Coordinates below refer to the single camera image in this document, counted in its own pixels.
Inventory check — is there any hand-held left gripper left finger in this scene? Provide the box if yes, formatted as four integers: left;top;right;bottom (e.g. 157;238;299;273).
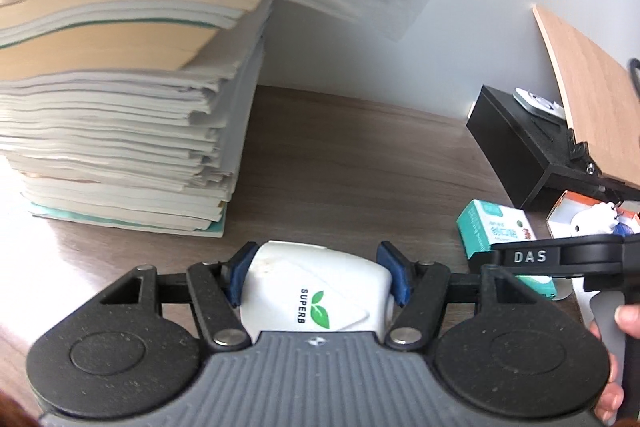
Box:
100;242;261;353

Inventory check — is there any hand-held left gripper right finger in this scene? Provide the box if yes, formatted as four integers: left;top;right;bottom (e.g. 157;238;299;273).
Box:
376;241;502;353

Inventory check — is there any blue plastic box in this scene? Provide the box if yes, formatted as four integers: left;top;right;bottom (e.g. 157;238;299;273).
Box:
615;212;640;236

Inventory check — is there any orange white cardboard box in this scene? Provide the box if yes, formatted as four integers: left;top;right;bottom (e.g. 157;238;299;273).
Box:
546;190;640;240

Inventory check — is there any white plug-in vaporizer green logo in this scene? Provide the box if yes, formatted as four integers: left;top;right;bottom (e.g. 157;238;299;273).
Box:
235;240;392;343

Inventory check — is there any person's right hand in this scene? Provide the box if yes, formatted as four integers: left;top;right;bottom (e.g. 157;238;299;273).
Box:
587;304;640;425

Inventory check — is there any teal white bandage box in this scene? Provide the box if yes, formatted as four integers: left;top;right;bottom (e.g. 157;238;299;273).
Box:
456;199;558;300

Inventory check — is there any black desk riser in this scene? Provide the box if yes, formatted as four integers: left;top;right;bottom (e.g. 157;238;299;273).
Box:
466;84;640;212

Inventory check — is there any small white device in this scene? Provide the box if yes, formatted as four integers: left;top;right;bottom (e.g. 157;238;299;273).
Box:
514;87;567;122

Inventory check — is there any wooden book stand board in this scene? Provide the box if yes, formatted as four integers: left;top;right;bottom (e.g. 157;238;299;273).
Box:
532;4;640;188

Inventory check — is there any stack of books and papers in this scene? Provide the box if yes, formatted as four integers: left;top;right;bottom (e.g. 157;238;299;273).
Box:
0;0;275;239

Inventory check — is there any black metal bracket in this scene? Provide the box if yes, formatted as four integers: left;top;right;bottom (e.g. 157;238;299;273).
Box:
565;127;640;202

